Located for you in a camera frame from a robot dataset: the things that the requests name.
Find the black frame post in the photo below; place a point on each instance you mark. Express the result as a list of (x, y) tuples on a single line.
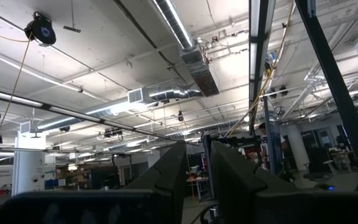
[(337, 93)]

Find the plain white pillar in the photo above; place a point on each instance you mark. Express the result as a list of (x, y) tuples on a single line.
[(297, 146)]

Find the person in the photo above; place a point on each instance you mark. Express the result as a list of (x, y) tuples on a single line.
[(262, 128)]

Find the ceiling strip light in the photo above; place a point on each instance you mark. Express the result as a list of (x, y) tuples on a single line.
[(11, 99)]

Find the black office chair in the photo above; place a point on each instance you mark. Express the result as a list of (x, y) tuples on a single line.
[(317, 161)]

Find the rectangular metal duct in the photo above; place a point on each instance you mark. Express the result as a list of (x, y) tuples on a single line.
[(202, 74)]

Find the white pillar with cameras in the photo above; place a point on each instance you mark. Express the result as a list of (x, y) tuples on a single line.
[(28, 168)]

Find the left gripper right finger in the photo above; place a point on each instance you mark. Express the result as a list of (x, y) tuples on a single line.
[(235, 186)]

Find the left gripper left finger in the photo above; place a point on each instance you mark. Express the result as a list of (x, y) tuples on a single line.
[(172, 174)]

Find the round silver ventilation duct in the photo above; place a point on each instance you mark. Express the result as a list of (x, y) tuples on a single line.
[(172, 92)]

